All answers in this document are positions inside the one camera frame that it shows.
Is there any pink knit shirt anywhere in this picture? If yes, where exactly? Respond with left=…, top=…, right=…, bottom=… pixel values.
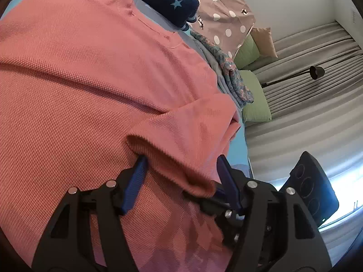
left=0, top=0, right=241, bottom=272

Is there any mauve polka dot blanket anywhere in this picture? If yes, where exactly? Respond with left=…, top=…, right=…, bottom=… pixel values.
left=170, top=0, right=256, bottom=60

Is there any grey pleated curtain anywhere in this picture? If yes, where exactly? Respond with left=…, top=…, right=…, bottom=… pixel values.
left=244, top=20, right=363, bottom=261

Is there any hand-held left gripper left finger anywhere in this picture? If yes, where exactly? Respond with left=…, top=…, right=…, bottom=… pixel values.
left=32, top=155, right=148, bottom=272

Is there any beige pillow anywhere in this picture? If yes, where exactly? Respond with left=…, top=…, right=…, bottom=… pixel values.
left=251, top=27, right=279, bottom=58

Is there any black chair with round holes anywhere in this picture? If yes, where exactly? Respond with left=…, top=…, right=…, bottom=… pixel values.
left=279, top=151, right=340, bottom=228

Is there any green pillow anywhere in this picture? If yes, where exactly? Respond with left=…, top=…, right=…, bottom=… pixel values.
left=234, top=34, right=268, bottom=70
left=238, top=69, right=273, bottom=123

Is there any blue and grey bed sheet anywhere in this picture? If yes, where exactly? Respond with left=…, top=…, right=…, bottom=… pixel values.
left=0, top=0, right=253, bottom=182

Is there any folded grey cloth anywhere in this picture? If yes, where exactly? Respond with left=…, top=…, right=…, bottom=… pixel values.
left=196, top=42, right=241, bottom=105

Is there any folded blue floral cloth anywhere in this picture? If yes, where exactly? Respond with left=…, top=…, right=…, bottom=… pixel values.
left=190, top=30, right=254, bottom=108

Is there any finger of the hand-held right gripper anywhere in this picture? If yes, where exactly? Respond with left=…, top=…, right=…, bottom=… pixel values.
left=183, top=191, right=246, bottom=248

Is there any black lamp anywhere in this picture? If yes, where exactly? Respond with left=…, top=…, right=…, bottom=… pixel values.
left=261, top=66, right=326, bottom=89

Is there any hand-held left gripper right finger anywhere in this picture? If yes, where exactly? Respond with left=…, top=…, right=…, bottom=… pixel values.
left=216, top=154, right=332, bottom=272

